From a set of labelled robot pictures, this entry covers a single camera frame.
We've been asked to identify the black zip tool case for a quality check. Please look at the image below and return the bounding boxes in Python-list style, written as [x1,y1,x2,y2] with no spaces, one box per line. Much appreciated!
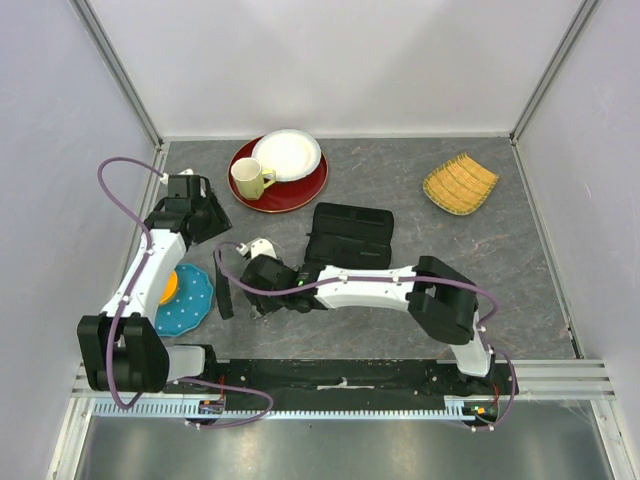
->
[304,202,395,270]

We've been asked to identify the silver hair scissors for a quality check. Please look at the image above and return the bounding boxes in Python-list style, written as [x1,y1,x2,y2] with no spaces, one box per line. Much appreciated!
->
[250,311,268,320]

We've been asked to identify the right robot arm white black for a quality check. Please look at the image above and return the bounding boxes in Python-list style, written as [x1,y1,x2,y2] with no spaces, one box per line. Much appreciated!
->
[237,254,498,394]

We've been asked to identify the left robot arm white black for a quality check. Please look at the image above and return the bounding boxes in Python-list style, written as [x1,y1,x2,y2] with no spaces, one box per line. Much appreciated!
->
[77,171,231,394]

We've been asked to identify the pale yellow mug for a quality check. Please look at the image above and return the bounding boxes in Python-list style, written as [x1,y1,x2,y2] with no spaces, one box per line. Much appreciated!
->
[230,157,277,200]

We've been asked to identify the blue dotted plate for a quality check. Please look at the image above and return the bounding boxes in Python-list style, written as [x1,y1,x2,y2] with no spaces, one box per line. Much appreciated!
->
[155,264,214,337]

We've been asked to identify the orange small bowl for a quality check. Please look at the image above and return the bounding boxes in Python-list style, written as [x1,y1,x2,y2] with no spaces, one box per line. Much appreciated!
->
[159,271,179,306]

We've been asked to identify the red round tray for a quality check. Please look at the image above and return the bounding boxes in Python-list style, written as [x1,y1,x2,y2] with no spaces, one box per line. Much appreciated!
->
[227,136,329,214]

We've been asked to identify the white paper plate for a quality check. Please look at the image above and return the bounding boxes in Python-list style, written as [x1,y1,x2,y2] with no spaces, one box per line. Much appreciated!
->
[252,129,322,183]

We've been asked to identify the yellow woven bamboo basket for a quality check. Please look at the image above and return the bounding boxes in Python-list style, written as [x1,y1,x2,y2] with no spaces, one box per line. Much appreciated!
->
[423,153,499,216]

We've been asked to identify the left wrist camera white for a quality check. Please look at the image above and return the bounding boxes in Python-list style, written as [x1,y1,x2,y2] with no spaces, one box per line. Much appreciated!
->
[160,168,210,198]

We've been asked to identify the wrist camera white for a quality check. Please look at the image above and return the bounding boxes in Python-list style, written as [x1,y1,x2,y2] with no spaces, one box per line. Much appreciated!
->
[236,238,278,260]
[160,168,210,198]

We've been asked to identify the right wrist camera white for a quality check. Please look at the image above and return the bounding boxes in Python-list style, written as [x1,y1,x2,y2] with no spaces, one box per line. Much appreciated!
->
[236,238,278,260]

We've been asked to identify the black handled comb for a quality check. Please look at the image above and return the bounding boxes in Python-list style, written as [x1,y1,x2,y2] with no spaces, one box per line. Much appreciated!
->
[214,252,234,320]

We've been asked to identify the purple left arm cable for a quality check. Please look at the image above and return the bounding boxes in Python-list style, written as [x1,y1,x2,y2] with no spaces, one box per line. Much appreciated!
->
[97,155,275,430]

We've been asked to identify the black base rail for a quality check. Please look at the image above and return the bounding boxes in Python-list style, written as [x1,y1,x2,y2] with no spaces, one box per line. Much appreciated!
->
[162,357,521,412]

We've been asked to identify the grey slotted cable duct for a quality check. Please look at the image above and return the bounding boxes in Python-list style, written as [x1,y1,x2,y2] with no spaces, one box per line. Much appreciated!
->
[91,397,475,421]

